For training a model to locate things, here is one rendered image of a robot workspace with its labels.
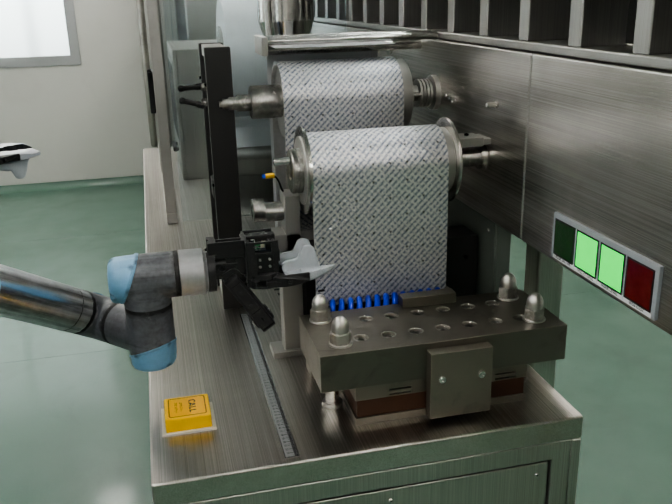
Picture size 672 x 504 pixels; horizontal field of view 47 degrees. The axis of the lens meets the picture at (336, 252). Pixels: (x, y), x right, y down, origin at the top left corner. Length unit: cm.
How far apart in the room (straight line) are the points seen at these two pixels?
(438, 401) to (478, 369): 8
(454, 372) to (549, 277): 49
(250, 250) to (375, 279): 23
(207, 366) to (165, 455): 28
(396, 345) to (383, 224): 24
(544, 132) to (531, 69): 10
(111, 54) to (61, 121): 70
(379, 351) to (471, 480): 26
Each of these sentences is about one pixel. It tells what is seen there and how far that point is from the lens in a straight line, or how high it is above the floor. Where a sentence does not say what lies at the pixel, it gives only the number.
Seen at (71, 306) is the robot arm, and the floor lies 107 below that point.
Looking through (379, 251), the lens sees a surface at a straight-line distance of 131.
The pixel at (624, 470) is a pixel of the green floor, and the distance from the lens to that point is 282.
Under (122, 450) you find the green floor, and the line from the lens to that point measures 292.
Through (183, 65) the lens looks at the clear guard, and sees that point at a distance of 223.
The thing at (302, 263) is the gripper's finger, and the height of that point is 111.
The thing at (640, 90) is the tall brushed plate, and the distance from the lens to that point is 100.
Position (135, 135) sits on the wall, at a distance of 684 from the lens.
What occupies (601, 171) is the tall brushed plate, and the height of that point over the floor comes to 130.
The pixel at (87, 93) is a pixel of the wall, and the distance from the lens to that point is 681.
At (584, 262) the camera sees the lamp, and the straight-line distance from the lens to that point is 111.
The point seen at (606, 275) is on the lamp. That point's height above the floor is 117.
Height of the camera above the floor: 153
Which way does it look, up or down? 19 degrees down
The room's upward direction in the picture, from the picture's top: 1 degrees counter-clockwise
